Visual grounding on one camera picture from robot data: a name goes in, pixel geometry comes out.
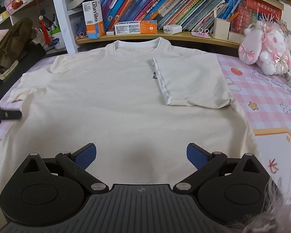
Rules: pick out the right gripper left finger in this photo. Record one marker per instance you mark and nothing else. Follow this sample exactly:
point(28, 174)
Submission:
point(63, 174)

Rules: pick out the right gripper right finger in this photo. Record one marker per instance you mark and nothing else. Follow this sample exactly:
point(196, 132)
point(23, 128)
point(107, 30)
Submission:
point(218, 174)

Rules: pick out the cream t-shirt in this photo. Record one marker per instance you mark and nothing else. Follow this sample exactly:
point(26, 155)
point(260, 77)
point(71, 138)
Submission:
point(141, 104)

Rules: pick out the olive green garment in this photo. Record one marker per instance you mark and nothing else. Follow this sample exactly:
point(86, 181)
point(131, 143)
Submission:
point(13, 42)

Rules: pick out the white pen cup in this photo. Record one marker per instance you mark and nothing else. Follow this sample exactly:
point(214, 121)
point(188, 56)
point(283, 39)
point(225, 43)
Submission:
point(57, 39)

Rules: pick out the red tassel ornament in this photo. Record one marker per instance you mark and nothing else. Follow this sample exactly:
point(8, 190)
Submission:
point(43, 27)

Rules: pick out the pink scissors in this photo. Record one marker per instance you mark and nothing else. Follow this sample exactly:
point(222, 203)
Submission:
point(203, 33)

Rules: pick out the pink white plush bunny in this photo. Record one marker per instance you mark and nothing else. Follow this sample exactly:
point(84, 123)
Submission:
point(266, 45)

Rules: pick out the beige square pen holder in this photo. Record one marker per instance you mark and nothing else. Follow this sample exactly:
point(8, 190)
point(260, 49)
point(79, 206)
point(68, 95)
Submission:
point(221, 29)

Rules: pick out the white charger block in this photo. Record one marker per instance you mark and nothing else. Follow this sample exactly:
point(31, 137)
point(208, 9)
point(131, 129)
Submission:
point(172, 29)

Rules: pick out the white orange usmile box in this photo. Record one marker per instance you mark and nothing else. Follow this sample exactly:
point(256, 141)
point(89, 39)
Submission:
point(93, 19)

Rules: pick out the white orange toothpaste box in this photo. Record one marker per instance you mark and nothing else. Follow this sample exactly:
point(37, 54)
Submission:
point(136, 27)

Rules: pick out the row of colourful books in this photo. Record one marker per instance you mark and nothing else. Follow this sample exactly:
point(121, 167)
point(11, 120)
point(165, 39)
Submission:
point(191, 15)

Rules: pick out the white shelf post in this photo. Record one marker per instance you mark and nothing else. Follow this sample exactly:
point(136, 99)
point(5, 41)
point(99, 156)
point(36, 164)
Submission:
point(65, 26)

